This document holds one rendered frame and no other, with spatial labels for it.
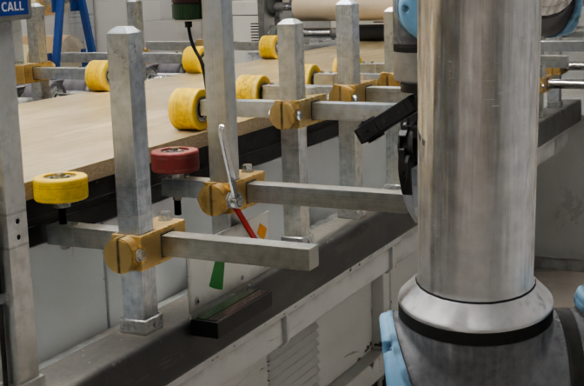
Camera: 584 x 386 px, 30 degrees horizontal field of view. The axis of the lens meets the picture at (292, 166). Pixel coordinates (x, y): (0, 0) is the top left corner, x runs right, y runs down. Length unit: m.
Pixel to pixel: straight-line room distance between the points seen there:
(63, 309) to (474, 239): 0.90
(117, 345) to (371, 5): 2.99
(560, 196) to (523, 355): 3.31
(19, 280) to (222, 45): 0.55
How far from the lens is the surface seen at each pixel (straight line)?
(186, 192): 1.81
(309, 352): 2.65
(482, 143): 0.98
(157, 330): 1.57
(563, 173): 4.32
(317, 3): 4.45
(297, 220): 1.96
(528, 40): 0.98
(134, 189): 1.51
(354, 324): 2.88
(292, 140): 1.93
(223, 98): 1.70
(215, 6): 1.69
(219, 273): 1.70
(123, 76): 1.49
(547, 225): 4.37
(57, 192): 1.62
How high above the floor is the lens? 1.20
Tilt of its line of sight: 10 degrees down
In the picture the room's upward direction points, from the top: 2 degrees counter-clockwise
